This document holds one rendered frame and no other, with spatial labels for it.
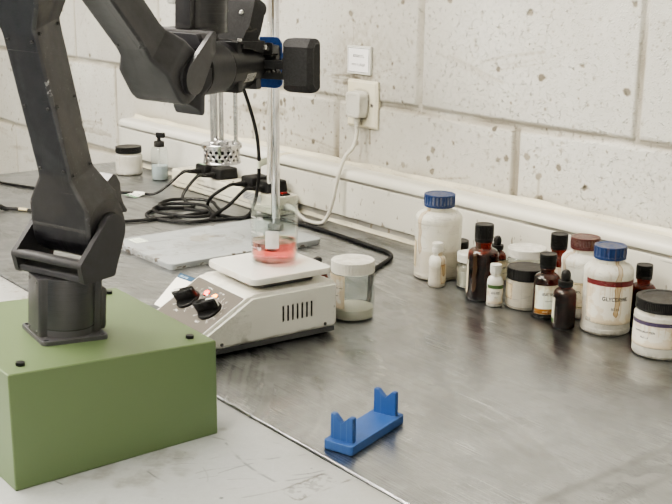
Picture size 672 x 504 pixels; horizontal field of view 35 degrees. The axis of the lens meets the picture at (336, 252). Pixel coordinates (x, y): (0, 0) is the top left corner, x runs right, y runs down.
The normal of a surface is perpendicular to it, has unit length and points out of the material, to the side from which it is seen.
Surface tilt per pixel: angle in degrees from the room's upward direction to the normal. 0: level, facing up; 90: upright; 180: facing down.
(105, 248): 93
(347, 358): 0
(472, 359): 0
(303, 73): 91
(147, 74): 129
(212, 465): 0
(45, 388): 90
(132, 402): 90
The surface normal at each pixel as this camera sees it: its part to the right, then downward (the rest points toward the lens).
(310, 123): -0.78, 0.15
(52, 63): 0.90, 0.16
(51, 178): -0.44, 0.35
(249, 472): 0.01, -0.97
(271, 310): 0.58, 0.21
